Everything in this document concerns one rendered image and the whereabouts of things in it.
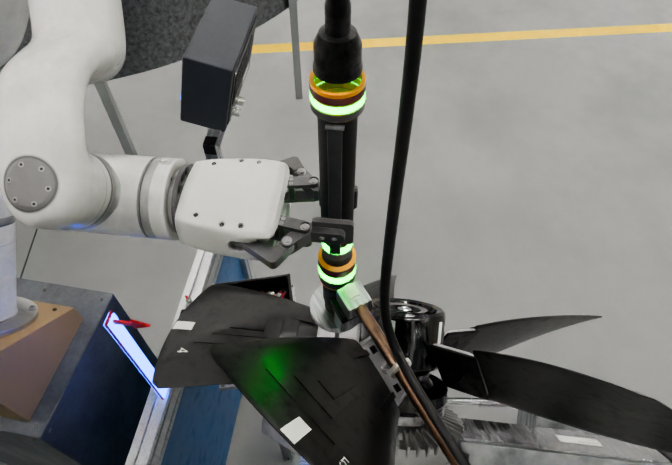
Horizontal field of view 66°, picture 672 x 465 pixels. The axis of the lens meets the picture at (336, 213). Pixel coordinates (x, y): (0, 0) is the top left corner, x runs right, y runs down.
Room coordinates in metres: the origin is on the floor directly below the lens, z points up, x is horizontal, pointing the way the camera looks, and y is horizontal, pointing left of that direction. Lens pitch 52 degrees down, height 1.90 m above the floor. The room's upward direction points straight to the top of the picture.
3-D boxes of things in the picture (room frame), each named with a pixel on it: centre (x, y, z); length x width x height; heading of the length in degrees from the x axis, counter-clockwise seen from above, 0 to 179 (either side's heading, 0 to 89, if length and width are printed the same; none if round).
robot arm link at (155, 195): (0.34, 0.17, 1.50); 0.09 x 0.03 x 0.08; 174
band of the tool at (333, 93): (0.32, 0.00, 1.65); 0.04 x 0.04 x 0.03
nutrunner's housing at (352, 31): (0.32, 0.00, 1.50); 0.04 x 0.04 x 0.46
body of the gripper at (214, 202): (0.33, 0.11, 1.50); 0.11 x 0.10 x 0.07; 84
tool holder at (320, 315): (0.31, -0.01, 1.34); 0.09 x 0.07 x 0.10; 28
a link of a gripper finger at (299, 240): (0.29, 0.02, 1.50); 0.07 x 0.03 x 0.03; 84
